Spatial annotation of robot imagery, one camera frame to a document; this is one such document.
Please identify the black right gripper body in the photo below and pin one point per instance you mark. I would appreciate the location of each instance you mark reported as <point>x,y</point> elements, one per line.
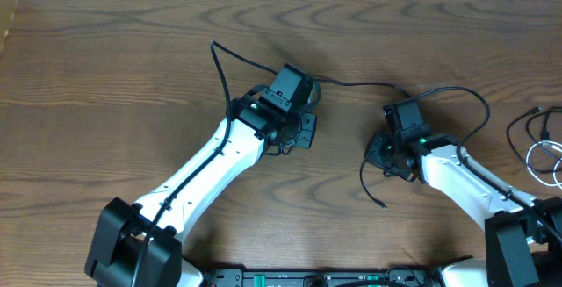
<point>381,150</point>

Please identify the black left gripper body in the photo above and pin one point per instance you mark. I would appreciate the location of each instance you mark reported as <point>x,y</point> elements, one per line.
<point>307,130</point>

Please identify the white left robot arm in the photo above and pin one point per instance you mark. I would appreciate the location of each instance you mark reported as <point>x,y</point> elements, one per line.
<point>141,244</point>

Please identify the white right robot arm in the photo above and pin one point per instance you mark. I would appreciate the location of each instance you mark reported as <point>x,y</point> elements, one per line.
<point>522,232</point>

